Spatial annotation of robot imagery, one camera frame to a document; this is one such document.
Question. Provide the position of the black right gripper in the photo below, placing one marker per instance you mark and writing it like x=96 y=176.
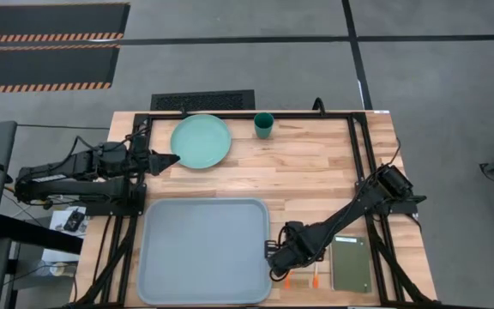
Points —
x=297 y=244

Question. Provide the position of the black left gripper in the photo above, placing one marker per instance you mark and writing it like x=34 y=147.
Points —
x=148 y=162

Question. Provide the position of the mint green plate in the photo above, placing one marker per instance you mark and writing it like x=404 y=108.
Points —
x=200 y=141

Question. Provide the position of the teal green cup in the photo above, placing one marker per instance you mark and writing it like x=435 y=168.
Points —
x=263 y=126

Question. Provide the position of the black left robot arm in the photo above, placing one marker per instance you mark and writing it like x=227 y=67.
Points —
x=80 y=185

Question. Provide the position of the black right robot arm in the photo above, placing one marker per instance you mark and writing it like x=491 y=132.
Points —
x=350 y=210

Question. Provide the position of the grey plastic tray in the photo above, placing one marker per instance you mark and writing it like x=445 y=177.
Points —
x=204 y=253

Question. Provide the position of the black textured floor mat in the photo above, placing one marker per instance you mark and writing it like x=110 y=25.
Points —
x=202 y=101

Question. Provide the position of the dark green flat board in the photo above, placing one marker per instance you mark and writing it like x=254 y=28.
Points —
x=351 y=266

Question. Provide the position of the black handheld controller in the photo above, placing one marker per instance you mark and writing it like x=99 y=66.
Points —
x=74 y=220

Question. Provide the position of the white paper sheet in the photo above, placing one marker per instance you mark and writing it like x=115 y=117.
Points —
x=56 y=253

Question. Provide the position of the black desk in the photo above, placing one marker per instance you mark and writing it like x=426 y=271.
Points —
x=37 y=234

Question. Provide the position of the roll of tape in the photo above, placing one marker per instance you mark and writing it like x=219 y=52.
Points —
x=62 y=269

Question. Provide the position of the black hazard-striped floor mat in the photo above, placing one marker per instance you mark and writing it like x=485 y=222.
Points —
x=50 y=19
x=41 y=64

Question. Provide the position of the black aluminium table frame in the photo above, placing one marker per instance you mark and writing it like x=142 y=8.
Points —
x=303 y=116

